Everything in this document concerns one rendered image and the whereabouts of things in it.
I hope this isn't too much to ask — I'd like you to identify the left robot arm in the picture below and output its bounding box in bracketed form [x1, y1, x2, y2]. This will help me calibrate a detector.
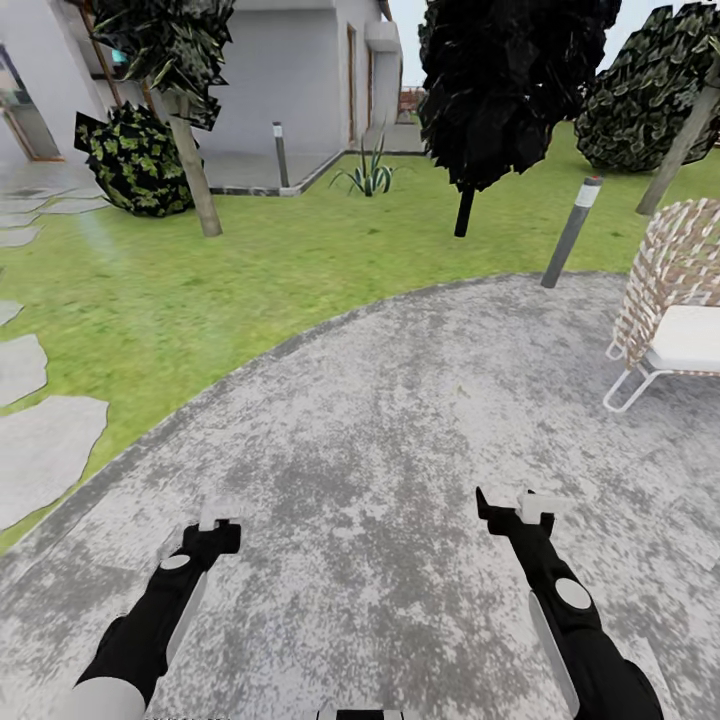
[49, 505, 250, 720]

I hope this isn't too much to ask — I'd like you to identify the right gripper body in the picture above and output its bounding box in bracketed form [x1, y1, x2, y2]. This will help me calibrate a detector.
[487, 506, 555, 556]

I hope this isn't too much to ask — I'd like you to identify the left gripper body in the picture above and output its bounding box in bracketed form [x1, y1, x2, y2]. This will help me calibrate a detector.
[182, 521, 241, 559]

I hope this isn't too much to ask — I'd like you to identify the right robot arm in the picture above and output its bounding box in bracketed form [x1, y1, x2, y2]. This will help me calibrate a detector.
[476, 489, 664, 720]

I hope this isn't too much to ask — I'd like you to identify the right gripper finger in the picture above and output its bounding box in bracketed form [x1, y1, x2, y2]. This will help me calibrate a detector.
[476, 489, 492, 520]

